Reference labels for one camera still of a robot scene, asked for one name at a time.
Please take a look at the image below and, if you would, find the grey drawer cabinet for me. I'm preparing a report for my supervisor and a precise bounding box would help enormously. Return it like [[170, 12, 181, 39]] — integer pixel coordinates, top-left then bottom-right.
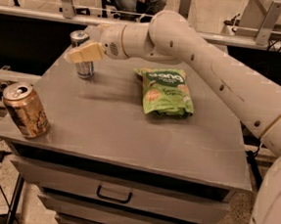
[[0, 59, 251, 224]]

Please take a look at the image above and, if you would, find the blue silver redbull can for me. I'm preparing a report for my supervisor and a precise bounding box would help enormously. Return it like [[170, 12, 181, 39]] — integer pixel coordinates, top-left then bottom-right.
[[70, 30, 94, 79]]

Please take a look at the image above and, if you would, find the green snack bag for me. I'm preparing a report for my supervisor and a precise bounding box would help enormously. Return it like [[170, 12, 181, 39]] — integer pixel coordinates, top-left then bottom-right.
[[134, 67, 195, 118]]

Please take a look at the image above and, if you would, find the seated person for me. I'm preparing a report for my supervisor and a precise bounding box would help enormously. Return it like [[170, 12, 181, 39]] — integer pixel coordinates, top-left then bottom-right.
[[116, 0, 167, 23]]

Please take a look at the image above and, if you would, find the black drawer handle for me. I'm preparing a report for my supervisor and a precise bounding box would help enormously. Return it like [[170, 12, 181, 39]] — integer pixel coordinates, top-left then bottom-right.
[[96, 185, 133, 204]]

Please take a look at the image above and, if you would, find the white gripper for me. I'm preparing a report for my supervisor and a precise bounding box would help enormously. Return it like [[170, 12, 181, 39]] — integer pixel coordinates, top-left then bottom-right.
[[66, 23, 125, 64]]

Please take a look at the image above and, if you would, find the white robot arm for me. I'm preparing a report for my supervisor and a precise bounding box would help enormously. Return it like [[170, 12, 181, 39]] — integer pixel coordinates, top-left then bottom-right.
[[67, 10, 281, 224]]

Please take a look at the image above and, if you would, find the black stand leg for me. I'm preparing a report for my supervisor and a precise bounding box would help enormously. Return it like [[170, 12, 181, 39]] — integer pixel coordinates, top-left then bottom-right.
[[246, 151, 262, 189]]

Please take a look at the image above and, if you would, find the metal railing frame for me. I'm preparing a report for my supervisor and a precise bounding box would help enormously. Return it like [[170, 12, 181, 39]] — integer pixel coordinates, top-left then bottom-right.
[[0, 0, 281, 52]]

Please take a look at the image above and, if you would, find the gold soda can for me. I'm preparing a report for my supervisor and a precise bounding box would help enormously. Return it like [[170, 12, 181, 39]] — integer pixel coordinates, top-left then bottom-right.
[[2, 82, 50, 139]]

